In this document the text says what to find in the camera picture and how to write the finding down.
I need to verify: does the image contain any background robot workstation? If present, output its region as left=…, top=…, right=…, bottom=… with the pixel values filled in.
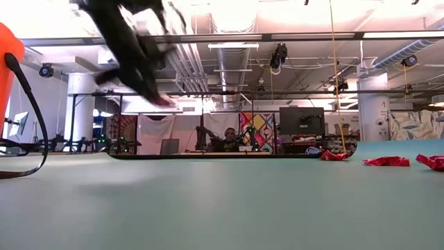
left=33, top=135, right=142, bottom=156

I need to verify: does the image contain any black overhead frame beam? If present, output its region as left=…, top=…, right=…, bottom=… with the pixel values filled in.
left=20, top=30, right=444, bottom=47

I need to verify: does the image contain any green table mat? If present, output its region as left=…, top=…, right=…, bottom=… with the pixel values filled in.
left=0, top=140, right=444, bottom=250

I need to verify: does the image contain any person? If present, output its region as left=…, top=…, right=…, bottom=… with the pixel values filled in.
left=214, top=126, right=246, bottom=153

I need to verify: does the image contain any leaf pattern wall panel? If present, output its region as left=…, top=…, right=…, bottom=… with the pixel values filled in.
left=390, top=110, right=444, bottom=142

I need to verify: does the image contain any tilted computer monitor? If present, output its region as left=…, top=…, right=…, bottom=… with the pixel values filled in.
left=8, top=111, right=31, bottom=138

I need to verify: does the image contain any silver ceiling duct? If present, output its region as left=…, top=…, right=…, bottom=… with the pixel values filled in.
left=210, top=0, right=259, bottom=111

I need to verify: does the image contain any black hanging cable reel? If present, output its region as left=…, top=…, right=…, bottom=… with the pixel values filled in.
left=401, top=54, right=418, bottom=68
left=333, top=80, right=350, bottom=95
left=38, top=62, right=55, bottom=78
left=269, top=42, right=289, bottom=76

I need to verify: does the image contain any cluttered storage shelf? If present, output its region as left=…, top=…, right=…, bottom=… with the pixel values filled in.
left=277, top=134, right=358, bottom=154

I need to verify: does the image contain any round pattern wall hanging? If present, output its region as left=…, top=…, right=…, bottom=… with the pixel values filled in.
left=105, top=114, right=139, bottom=153

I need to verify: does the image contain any gray chair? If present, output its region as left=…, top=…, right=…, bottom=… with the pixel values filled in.
left=160, top=137, right=180, bottom=156

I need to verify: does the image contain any long black horizontal bar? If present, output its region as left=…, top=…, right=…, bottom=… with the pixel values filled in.
left=67, top=89, right=444, bottom=97

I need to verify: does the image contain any black computer monitor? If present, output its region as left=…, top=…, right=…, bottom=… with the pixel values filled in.
left=279, top=106, right=326, bottom=137

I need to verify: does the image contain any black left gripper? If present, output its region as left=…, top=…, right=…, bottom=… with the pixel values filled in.
left=95, top=34, right=174, bottom=104

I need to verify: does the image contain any orange pumpkin halloween bucket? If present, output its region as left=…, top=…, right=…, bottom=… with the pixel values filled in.
left=0, top=22, right=49, bottom=180

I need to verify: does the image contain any blue spiral ceiling duct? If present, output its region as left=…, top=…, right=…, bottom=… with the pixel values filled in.
left=373, top=37, right=444, bottom=69

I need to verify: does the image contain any yellow hanging cord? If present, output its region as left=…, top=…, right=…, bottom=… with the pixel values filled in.
left=327, top=0, right=348, bottom=154

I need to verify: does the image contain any white hanging cloth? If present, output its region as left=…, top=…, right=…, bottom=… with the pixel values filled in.
left=137, top=113, right=240, bottom=156

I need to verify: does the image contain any colourful patchwork quilt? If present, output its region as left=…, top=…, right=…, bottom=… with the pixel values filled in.
left=239, top=111, right=278, bottom=154

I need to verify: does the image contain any white round column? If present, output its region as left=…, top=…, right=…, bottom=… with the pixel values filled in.
left=65, top=72, right=96, bottom=150
left=357, top=72, right=392, bottom=142

